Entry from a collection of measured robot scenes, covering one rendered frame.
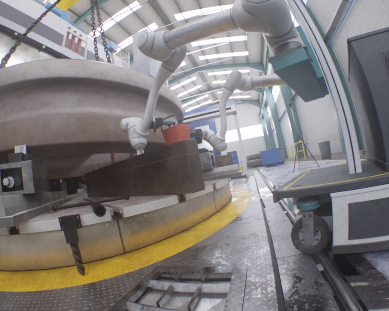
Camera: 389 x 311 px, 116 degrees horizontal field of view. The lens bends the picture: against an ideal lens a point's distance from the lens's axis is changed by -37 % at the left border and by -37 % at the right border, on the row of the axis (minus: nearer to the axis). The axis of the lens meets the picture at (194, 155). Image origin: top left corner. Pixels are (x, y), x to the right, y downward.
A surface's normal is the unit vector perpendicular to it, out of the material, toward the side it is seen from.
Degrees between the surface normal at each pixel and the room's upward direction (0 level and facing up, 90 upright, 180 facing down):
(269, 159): 90
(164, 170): 90
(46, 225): 90
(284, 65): 90
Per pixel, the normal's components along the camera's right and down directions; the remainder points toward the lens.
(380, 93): -0.69, 0.05
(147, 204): 0.70, -0.18
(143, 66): -0.29, -0.04
